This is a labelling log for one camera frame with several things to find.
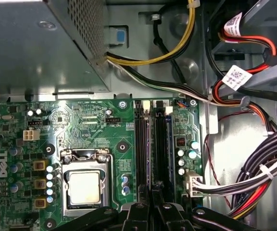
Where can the RAM slot with white latch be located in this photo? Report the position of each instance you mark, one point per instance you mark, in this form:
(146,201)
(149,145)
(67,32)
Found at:
(165,144)
(145,144)

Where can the RAM slot with black latch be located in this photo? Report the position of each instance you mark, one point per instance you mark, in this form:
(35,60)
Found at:
(139,144)
(157,144)

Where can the black PC case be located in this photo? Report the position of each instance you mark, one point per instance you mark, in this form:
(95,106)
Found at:
(234,149)

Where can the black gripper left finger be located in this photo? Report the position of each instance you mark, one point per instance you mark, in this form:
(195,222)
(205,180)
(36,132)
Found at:
(143,216)

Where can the silver CPU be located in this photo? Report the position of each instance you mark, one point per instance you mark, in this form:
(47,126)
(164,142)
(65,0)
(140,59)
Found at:
(84,187)

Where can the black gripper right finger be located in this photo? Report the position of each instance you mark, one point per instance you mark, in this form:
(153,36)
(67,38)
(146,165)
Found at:
(167,216)

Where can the metal socket cover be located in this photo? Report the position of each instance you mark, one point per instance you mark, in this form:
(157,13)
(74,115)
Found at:
(88,209)

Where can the green motherboard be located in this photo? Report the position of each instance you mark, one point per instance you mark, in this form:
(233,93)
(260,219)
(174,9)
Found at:
(100,134)

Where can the blue plastic case clip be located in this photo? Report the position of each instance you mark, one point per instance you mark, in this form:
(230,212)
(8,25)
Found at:
(120,36)

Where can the grey power supply unit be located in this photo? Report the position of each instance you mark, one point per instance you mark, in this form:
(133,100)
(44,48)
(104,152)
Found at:
(32,48)

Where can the metal drive cage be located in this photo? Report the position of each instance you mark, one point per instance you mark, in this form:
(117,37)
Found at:
(268,14)

